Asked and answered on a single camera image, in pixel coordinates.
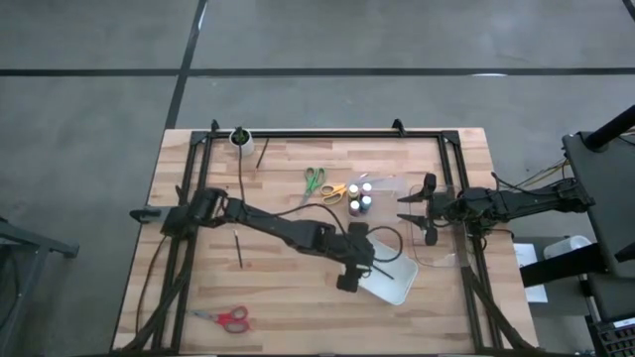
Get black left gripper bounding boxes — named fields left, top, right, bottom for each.
left=337, top=222, right=377, bottom=294

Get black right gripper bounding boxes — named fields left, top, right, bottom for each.
left=397, top=173, right=465, bottom=247

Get white plastic bin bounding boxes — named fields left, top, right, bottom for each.
left=356, top=234, right=420, bottom=306

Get large clear plastic tray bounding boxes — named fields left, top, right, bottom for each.
left=407, top=183, right=461, bottom=270

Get white paper sheet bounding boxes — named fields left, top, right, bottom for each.
left=513, top=242, right=550, bottom=304

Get white plant pot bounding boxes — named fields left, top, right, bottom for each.
left=228, top=126, right=256, bottom=159

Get black equipment cart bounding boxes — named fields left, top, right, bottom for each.
left=520, top=103, right=635, bottom=323

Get small parts organiser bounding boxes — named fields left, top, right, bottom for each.
left=587, top=316, right=635, bottom=357

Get grey metal stand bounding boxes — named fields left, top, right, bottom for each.
left=0, top=216, right=80, bottom=348

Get yellow-handled scissors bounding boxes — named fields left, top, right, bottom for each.
left=319, top=183, right=351, bottom=207

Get green-handled scissors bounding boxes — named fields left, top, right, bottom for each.
left=295, top=167, right=327, bottom=217

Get black aluminium table frame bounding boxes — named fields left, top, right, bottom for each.
left=118, top=128, right=530, bottom=356

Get brown-handled paintbrush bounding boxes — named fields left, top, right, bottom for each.
left=255, top=138, right=271, bottom=170

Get red-handled scissors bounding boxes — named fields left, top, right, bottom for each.
left=191, top=304, right=252, bottom=334

